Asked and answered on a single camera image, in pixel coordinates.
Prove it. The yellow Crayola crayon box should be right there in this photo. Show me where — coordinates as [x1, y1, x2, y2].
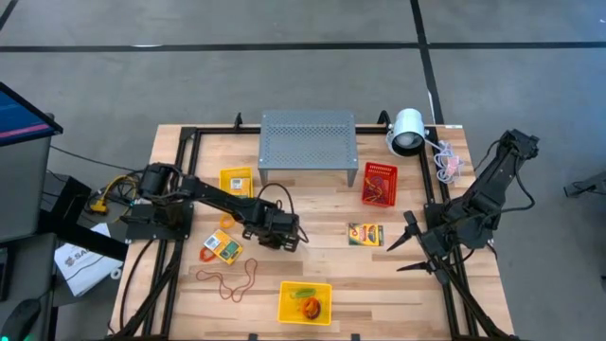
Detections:
[203, 228, 244, 266]
[348, 223, 384, 247]
[228, 176, 252, 199]

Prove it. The black computer mouse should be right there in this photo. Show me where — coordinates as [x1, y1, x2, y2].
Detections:
[0, 297, 43, 341]

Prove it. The grey perforated metal riser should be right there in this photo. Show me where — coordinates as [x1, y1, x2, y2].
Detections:
[258, 109, 360, 188]

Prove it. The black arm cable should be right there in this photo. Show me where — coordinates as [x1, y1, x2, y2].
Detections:
[255, 182, 310, 245]
[499, 155, 537, 214]

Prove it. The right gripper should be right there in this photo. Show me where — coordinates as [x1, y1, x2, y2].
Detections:
[385, 209, 456, 287]

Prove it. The white cable bundle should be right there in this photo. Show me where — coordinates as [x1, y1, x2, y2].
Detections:
[428, 139, 466, 184]

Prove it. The monitor with blue screen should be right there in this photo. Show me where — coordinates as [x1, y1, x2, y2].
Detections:
[0, 81, 64, 148]

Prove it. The black floor stand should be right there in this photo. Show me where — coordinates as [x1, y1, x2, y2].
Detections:
[562, 170, 606, 199]

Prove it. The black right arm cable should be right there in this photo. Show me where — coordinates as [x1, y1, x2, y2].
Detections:
[499, 155, 537, 214]

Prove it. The black aluminium table frame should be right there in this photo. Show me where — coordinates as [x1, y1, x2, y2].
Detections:
[111, 111, 522, 341]

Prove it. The yellow cable with connector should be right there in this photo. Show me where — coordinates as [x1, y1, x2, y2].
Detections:
[88, 173, 143, 224]

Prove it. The yellow plastic basket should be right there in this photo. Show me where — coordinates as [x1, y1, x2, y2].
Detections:
[276, 280, 334, 327]
[219, 166, 256, 200]

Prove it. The yellow rubber band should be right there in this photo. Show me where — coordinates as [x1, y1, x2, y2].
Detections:
[365, 179, 387, 203]

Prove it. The black stand bar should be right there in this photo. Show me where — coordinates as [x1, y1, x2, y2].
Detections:
[36, 207, 130, 262]

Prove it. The white paper booklet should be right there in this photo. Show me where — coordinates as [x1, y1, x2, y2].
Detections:
[53, 222, 125, 298]

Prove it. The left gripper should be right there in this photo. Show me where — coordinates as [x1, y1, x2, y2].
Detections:
[241, 206, 303, 253]

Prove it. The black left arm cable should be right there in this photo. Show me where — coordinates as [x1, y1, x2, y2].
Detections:
[255, 182, 310, 245]

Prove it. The white spotlight lamp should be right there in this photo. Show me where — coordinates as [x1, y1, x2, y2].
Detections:
[385, 107, 427, 159]

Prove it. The red plastic basket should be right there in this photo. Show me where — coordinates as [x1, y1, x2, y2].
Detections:
[361, 161, 399, 208]

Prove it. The large red rubber band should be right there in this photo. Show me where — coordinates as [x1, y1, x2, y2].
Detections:
[195, 258, 259, 304]

